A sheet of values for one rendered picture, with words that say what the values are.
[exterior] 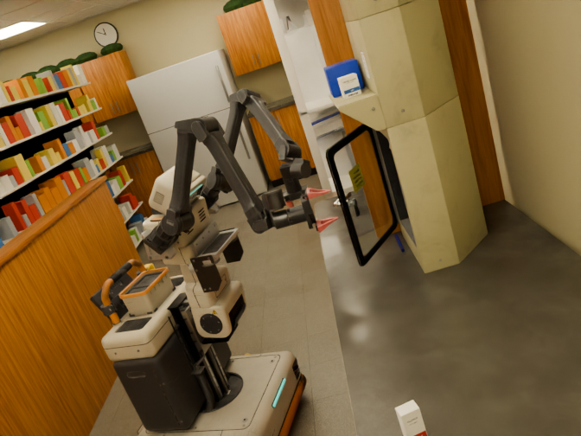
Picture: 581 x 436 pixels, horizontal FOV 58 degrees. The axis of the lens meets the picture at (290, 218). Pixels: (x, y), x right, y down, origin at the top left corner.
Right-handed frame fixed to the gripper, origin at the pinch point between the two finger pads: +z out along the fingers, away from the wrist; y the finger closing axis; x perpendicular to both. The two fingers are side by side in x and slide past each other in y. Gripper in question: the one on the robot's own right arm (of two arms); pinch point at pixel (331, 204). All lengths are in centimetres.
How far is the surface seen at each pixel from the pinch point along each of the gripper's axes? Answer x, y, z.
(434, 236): -16.5, -13.0, 27.1
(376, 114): -16.7, 27.4, 18.8
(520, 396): -76, -24, 26
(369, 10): -17, 54, 23
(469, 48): 20, 33, 58
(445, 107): -8.6, 22.1, 39.7
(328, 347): 104, -119, -26
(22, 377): 61, -64, -173
